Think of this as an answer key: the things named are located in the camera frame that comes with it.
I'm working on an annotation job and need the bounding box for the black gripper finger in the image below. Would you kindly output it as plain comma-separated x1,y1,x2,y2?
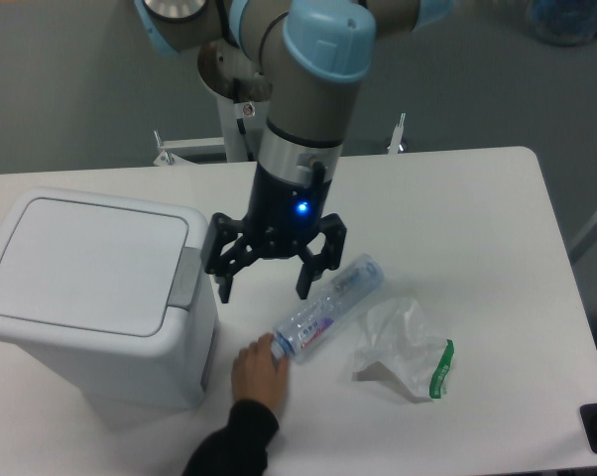
203,212,263,303
296,213,347,299

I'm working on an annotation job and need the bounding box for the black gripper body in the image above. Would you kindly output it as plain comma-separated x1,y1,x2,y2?
243,154,331,259

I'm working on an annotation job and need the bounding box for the clear plastic water bottle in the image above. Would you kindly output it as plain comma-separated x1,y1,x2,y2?
271,254,384,363

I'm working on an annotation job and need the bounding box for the clear plastic bag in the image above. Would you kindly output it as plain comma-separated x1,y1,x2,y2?
352,297,455,403

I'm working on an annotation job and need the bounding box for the white plastic trash can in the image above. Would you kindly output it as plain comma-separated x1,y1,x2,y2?
0,187,219,409

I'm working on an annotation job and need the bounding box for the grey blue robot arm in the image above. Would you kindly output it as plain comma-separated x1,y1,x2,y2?
135,1,453,301

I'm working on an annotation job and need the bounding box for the black sleeved forearm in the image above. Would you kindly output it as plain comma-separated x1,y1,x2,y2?
182,400,280,475

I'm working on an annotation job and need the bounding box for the person's hand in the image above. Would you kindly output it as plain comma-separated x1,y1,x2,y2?
231,333,290,413

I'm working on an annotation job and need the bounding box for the blue water jug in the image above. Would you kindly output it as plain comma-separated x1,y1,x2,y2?
526,1,597,47

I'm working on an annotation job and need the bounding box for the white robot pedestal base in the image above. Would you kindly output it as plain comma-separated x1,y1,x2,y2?
152,39,409,168

